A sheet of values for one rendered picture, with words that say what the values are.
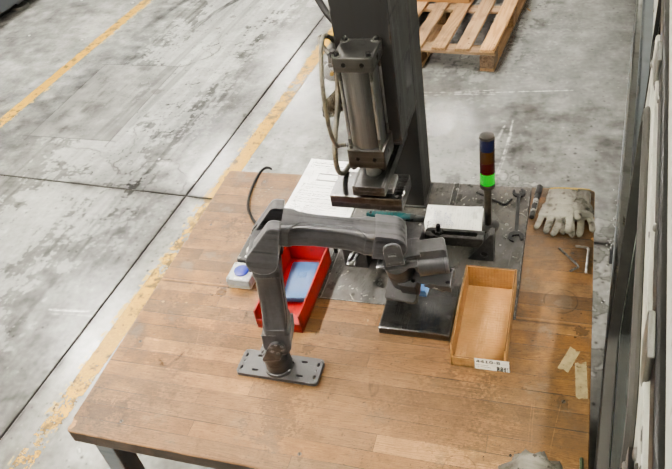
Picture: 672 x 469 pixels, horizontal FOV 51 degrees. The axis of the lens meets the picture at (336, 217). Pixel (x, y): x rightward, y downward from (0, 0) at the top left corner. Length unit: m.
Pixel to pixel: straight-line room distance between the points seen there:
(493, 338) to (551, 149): 2.22
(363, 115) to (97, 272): 2.26
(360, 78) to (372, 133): 0.14
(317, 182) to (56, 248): 1.98
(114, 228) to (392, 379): 2.45
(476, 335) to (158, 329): 0.80
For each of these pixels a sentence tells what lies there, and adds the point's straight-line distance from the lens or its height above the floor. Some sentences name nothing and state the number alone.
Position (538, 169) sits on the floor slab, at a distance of 3.65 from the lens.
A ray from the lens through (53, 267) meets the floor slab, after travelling 3.75.
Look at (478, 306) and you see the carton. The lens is 1.74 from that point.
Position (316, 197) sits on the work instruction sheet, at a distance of 2.12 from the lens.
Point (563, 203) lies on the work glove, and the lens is 2.00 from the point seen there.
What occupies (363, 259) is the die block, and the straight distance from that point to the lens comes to 1.84.
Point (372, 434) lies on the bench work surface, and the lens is 1.55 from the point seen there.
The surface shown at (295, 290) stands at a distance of 1.83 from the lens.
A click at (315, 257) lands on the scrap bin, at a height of 0.92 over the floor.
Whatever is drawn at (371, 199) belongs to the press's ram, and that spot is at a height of 1.14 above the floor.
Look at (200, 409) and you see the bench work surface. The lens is 1.67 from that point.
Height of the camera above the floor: 2.19
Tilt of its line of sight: 40 degrees down
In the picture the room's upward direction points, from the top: 11 degrees counter-clockwise
